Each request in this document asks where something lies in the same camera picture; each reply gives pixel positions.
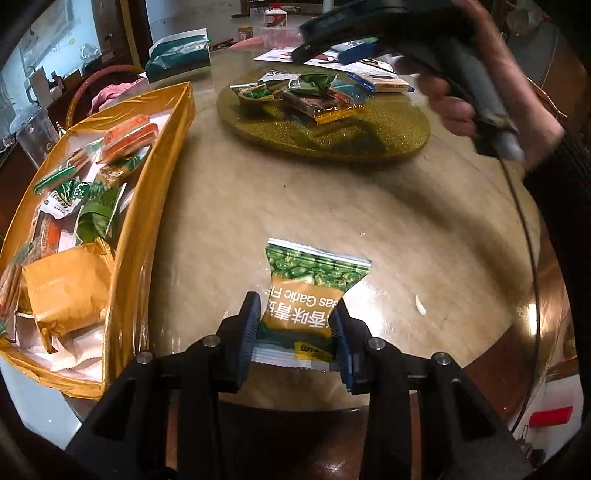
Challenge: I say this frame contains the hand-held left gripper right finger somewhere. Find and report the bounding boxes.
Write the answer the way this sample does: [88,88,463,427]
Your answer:
[329,305,536,480]

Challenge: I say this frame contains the red basket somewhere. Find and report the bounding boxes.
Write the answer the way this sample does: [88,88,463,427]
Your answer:
[65,65,144,130]

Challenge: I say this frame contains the orange cracker package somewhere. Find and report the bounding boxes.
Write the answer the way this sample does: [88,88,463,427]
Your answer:
[99,115,160,163]

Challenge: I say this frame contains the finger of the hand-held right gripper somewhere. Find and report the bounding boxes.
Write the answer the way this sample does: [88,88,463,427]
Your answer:
[299,1,385,38]
[291,27,394,65]

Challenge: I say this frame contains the small orange snack packet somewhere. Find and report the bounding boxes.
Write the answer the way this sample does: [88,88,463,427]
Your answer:
[28,215,63,259]

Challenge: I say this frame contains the green and white bag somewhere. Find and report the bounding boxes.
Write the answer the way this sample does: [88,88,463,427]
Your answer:
[145,28,212,84]

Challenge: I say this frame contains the dark green snack packet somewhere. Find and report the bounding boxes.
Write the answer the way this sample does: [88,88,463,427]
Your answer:
[76,185,127,245]

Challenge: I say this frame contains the white green snack packet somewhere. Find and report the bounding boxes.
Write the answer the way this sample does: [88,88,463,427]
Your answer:
[37,180,93,217]

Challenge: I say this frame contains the gold glitter turntable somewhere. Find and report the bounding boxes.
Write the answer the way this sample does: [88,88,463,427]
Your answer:
[216,69,431,162]

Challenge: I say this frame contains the blue snack packet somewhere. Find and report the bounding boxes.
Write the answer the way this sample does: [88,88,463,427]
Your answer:
[332,78,375,104]

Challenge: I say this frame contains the brown red snack packet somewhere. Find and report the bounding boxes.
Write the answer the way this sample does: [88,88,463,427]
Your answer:
[283,88,365,126]

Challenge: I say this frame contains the clear plastic pitcher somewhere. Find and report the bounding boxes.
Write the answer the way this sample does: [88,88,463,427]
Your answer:
[16,108,63,169]

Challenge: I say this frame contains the printed paper sheets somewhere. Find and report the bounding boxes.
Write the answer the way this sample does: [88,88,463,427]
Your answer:
[254,44,398,75]

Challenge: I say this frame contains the biscuit stick packet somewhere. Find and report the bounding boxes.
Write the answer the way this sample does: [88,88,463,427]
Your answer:
[0,244,33,333]
[33,141,105,195]

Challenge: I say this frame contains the clear plastic container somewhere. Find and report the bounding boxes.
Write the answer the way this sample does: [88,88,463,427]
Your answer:
[256,25,305,47]

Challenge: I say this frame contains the small brown snack packet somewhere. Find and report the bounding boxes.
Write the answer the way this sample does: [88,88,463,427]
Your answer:
[95,159,144,188]

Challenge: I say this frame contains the green orange pea packet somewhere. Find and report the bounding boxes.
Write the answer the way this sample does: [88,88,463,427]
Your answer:
[253,237,372,372]

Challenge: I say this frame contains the person's right hand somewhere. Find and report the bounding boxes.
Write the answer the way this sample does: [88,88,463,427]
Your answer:
[396,0,568,172]

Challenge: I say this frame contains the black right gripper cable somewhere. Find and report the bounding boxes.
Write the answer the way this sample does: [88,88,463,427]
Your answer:
[499,157,541,425]

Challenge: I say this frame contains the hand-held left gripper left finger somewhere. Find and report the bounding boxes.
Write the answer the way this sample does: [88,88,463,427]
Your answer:
[67,292,263,480]

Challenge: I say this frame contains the pink cloth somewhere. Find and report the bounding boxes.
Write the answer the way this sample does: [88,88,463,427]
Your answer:
[90,78,148,114]

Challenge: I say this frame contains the yellow snack packet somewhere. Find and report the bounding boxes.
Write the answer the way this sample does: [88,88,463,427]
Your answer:
[21,242,116,354]

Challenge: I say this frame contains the red plastic object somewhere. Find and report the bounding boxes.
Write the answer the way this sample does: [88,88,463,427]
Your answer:
[529,406,574,428]

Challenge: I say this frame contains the gold tray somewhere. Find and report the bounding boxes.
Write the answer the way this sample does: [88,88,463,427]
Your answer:
[0,80,197,401]

